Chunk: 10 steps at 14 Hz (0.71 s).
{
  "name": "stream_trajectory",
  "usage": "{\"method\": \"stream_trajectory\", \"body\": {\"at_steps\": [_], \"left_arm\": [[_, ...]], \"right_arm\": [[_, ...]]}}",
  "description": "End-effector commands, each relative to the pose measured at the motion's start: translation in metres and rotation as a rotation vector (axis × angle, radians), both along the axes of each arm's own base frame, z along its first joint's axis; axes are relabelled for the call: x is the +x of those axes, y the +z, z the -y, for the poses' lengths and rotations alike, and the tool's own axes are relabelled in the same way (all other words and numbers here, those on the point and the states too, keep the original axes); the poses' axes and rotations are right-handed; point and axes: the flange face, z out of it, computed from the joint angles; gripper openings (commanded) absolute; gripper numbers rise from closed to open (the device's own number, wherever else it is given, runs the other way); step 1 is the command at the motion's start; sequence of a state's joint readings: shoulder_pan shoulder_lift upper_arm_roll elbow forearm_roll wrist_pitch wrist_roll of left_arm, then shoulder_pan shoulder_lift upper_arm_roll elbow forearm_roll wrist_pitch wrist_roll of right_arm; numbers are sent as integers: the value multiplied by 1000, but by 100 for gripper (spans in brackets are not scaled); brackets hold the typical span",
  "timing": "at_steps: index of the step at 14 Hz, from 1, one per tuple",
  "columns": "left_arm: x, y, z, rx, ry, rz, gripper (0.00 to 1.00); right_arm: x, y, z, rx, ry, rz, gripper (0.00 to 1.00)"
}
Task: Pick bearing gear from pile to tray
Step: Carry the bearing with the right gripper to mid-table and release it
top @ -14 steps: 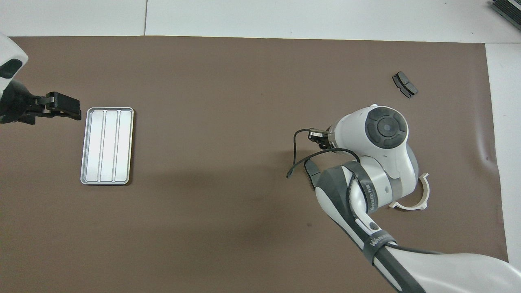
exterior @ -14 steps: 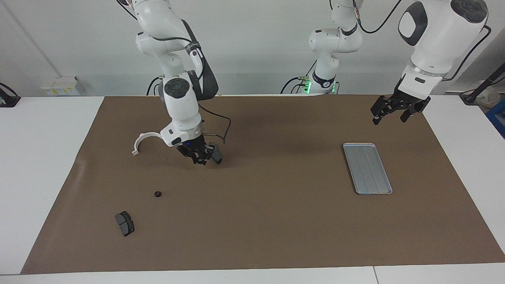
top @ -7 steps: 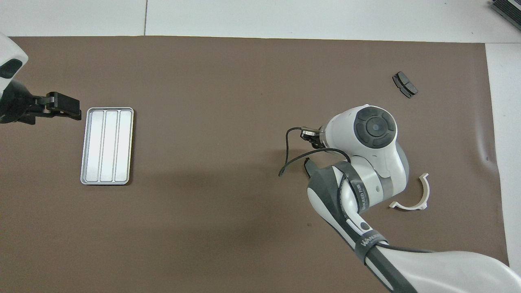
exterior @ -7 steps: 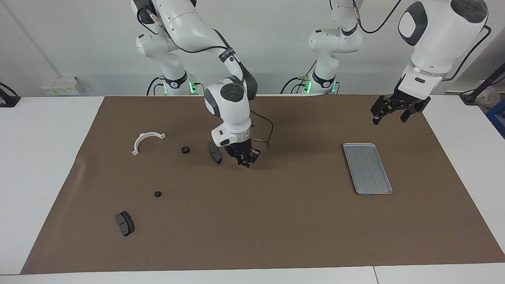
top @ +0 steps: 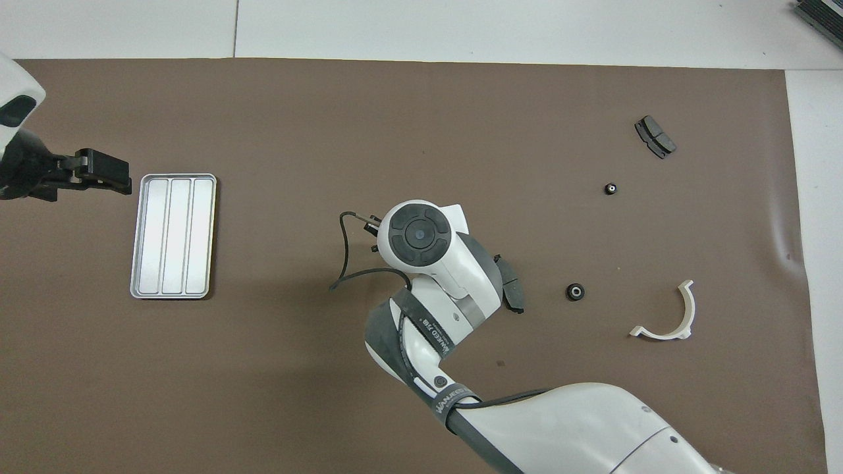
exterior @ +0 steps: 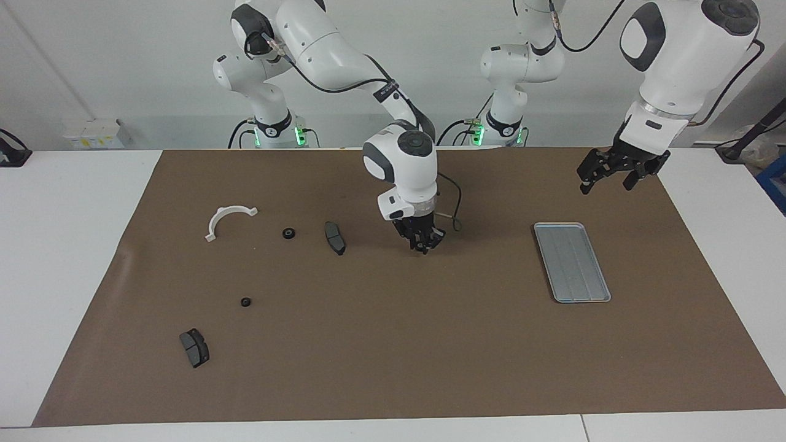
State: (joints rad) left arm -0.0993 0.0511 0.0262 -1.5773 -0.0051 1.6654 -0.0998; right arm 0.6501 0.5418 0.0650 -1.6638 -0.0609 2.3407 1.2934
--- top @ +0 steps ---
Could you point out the silver metal tray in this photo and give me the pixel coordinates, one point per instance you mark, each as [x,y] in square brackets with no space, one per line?
[172,237]

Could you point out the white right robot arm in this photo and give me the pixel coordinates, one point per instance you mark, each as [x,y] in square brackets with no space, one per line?
[593,428]

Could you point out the white curved plastic bracket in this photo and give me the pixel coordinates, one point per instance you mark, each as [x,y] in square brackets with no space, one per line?
[689,313]

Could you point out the black ribbed device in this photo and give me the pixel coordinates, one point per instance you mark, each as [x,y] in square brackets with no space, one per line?
[823,16]

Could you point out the dark grey brake pad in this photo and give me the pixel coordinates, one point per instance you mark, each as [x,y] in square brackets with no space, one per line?
[655,136]
[514,286]

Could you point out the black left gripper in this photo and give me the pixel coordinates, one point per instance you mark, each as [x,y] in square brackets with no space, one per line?
[33,168]

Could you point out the brown table mat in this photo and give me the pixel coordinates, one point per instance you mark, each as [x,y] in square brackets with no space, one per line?
[296,131]

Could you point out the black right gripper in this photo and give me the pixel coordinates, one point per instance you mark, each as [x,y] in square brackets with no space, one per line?
[377,224]

